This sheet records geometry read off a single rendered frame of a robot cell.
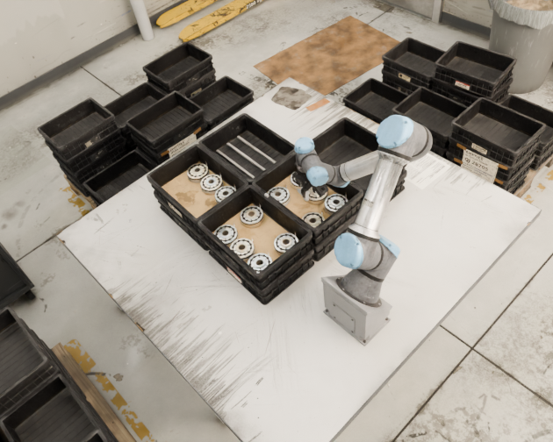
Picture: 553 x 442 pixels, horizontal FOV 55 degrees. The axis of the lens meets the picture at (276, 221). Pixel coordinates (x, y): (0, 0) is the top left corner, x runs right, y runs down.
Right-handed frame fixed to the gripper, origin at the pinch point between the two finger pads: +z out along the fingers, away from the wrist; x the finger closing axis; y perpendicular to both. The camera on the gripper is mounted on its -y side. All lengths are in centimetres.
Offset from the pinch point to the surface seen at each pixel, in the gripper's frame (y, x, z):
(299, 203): 2.2, 5.2, 2.1
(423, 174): -22, -54, 17
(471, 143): -20, -103, 40
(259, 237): 1.7, 29.8, 0.0
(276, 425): -58, 77, 2
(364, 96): 70, -120, 77
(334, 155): 11.4, -27.3, 6.1
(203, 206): 33.8, 35.7, 3.0
